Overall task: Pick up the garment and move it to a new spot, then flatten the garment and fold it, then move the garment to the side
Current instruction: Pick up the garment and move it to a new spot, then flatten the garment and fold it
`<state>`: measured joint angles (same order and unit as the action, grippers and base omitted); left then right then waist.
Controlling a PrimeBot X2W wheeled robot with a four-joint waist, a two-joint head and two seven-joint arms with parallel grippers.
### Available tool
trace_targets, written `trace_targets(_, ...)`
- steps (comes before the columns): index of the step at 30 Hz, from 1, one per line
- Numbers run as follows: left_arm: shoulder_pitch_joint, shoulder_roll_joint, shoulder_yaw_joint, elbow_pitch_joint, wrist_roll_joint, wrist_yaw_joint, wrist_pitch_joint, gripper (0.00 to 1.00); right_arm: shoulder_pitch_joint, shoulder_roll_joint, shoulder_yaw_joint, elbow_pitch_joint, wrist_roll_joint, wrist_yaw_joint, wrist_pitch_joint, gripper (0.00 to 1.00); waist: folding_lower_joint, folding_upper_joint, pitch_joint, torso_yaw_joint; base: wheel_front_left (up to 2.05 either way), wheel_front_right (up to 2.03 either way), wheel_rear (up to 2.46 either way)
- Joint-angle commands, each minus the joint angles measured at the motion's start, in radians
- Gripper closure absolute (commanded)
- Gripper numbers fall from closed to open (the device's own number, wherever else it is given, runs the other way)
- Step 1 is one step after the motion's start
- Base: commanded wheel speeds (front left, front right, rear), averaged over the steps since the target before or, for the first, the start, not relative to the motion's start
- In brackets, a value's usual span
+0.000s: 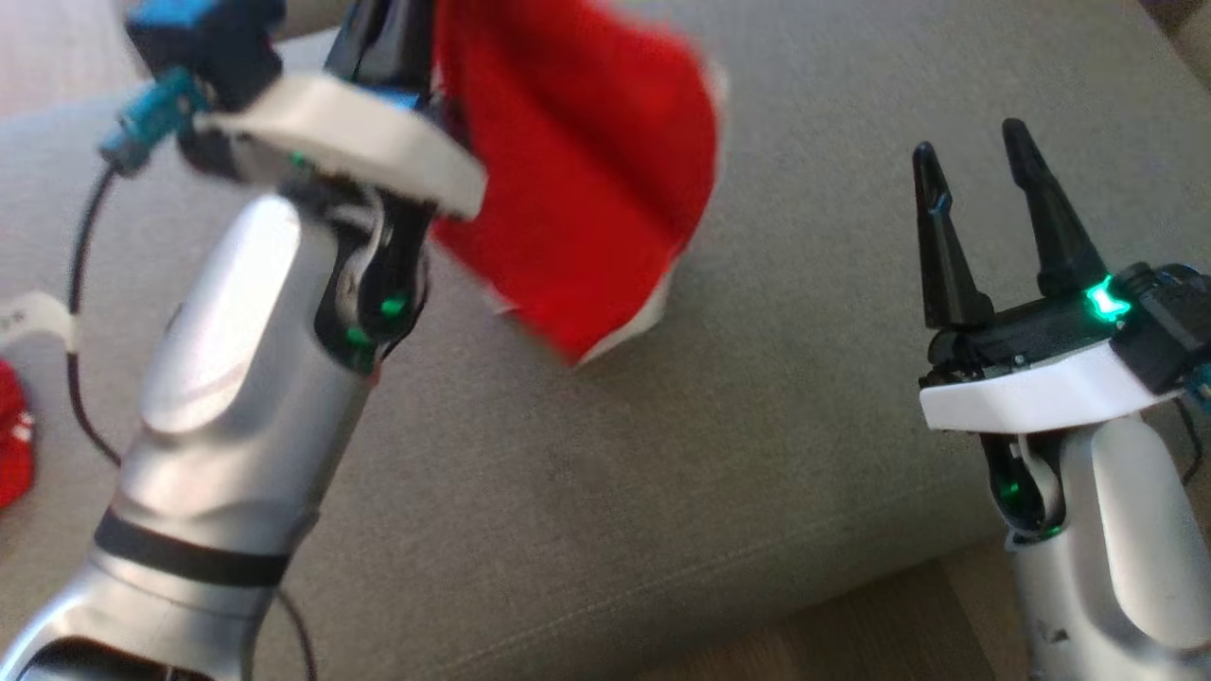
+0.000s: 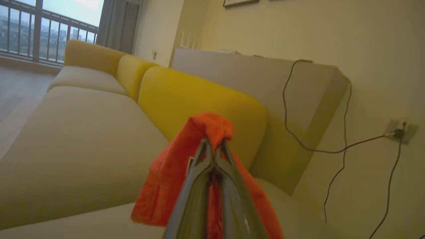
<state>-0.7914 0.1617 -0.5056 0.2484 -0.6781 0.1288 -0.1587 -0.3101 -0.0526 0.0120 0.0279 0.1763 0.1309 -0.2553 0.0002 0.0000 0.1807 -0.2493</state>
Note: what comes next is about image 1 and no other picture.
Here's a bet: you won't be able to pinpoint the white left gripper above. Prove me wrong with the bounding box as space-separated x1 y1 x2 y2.
194 0 488 220

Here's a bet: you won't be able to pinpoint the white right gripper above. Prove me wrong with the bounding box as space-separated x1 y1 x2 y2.
911 118 1184 434

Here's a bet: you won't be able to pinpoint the red shorts with white trim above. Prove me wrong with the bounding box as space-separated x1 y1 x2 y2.
430 0 729 368

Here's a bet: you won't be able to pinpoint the red basketball jersey white sleeves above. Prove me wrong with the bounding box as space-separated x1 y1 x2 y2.
0 359 39 512

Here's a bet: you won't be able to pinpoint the large grey sofa ottoman cushion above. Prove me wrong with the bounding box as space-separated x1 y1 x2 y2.
0 0 1211 681

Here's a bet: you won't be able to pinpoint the left arm black cable teal plug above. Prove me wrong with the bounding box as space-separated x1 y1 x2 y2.
64 68 318 681

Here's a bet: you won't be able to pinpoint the arm black cable teal plug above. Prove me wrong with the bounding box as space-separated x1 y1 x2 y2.
64 68 318 681
1173 364 1211 493

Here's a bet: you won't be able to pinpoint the right arm black cable teal plug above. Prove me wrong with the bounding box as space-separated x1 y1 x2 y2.
1173 364 1211 493

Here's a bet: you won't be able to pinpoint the white cable label tag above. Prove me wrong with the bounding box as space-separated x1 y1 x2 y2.
0 291 77 353

